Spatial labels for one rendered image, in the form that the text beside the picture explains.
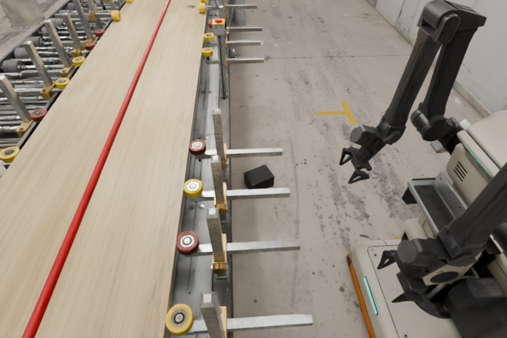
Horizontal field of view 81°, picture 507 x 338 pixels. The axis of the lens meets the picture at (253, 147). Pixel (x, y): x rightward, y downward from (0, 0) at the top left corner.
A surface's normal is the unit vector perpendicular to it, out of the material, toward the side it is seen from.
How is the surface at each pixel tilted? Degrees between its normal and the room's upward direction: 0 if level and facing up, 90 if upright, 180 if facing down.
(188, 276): 0
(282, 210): 0
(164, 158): 0
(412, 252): 65
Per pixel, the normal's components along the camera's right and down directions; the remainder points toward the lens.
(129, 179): 0.00, -0.72
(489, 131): -0.67, -0.51
